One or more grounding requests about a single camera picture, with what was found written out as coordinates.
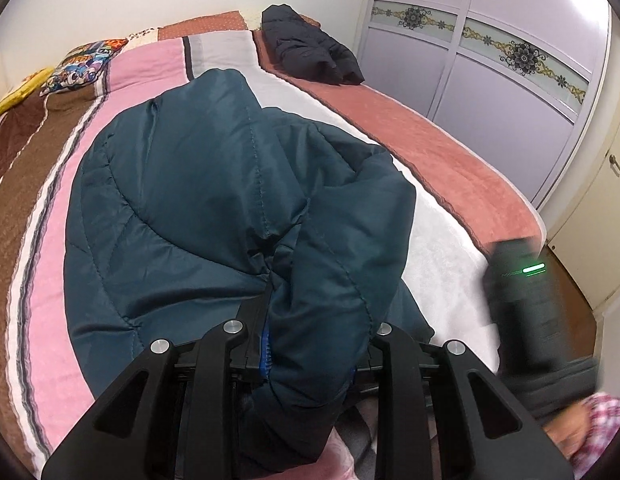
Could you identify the yellow pillow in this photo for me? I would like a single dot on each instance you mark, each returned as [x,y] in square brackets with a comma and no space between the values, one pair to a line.
[20,95]

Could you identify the cream door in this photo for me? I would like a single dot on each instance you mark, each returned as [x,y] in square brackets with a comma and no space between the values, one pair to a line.
[590,220]

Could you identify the black puffer jacket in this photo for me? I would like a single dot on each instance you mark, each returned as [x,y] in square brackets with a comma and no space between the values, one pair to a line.
[310,45]

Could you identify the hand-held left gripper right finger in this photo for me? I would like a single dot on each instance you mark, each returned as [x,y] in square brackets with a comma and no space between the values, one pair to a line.
[390,355]

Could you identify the striped bed blanket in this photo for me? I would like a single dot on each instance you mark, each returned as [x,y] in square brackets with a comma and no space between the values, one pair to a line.
[50,240]

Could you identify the teal quilted puffer jacket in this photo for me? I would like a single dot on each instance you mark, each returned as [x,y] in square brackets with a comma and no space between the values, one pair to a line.
[190,200]

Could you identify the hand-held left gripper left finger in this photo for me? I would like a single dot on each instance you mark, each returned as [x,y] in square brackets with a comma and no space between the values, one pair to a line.
[264,357]

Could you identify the colourful printed pillow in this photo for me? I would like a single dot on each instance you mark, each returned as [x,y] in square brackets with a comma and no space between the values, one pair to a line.
[80,65]

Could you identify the person's right forearm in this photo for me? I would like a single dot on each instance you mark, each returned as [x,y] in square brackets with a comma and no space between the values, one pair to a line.
[600,425]

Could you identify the lavender sliding-door wardrobe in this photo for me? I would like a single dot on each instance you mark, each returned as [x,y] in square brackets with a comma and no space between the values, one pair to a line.
[490,110]

